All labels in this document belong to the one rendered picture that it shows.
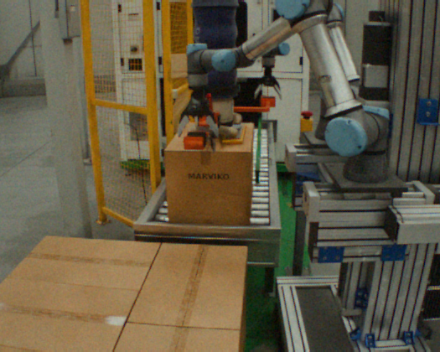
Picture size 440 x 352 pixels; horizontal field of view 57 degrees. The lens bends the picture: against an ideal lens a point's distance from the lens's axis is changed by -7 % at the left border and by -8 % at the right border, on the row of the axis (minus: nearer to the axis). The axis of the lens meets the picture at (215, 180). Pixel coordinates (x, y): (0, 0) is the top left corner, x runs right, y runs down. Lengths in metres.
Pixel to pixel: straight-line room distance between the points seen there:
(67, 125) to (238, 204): 1.30
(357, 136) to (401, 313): 0.98
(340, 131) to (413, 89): 0.44
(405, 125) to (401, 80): 0.16
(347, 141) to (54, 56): 2.02
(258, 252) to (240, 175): 0.37
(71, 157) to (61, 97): 0.40
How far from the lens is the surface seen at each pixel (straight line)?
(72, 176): 2.95
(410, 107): 1.60
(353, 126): 1.22
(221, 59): 1.51
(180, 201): 2.10
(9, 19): 11.96
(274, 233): 2.04
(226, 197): 2.06
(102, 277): 1.84
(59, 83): 2.84
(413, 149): 1.65
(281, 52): 2.33
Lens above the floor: 1.50
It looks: 20 degrees down
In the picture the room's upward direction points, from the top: 1 degrees counter-clockwise
